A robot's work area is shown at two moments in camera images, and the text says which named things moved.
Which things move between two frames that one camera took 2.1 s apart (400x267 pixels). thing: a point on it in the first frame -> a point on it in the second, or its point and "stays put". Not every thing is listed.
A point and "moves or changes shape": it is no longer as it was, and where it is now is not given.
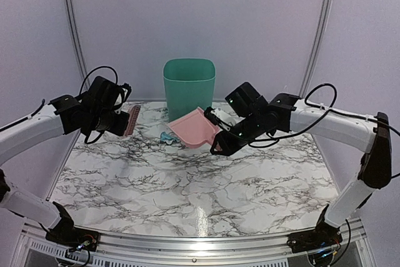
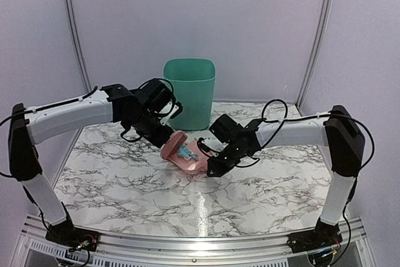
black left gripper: x=119 y=129 -> x=159 y=141
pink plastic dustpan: x=195 y=130 -> x=190 y=166
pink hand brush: x=134 y=113 moves or changes shape
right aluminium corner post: x=321 y=29 stays put
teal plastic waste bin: x=189 y=84 stays put
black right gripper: x=228 y=148 -> x=217 y=169
